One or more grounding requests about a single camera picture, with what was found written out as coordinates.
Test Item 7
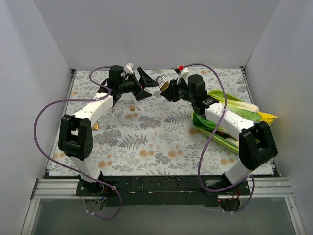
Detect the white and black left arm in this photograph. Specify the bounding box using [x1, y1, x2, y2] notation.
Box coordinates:
[58, 63, 159, 196]

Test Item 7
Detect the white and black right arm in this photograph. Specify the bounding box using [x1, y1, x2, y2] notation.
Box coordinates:
[160, 75, 278, 195]

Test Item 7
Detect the floral patterned table mat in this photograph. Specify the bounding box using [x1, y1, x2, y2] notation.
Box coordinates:
[49, 68, 274, 176]

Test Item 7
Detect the green bok choy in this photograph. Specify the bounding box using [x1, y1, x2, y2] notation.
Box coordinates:
[192, 113, 217, 131]

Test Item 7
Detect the green plastic tray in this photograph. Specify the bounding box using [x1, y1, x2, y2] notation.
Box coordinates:
[191, 89, 243, 155]

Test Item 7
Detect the green napa cabbage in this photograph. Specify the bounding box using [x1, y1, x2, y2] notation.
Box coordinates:
[208, 90, 261, 122]

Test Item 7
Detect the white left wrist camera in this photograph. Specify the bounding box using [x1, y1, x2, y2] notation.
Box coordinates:
[124, 63, 134, 75]

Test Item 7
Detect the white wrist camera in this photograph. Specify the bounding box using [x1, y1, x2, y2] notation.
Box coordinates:
[175, 65, 190, 85]
[124, 63, 134, 75]

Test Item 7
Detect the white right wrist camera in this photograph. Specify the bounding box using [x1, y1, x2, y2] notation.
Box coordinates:
[175, 65, 190, 85]

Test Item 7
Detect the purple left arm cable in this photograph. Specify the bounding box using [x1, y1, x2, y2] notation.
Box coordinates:
[34, 65, 122, 220]

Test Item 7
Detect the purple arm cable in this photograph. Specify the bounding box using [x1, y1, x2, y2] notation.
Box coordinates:
[183, 63, 255, 213]
[34, 65, 122, 220]

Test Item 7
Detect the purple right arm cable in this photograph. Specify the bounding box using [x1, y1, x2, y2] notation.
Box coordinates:
[183, 63, 255, 213]

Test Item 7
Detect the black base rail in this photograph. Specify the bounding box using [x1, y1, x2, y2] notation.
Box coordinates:
[76, 175, 250, 207]

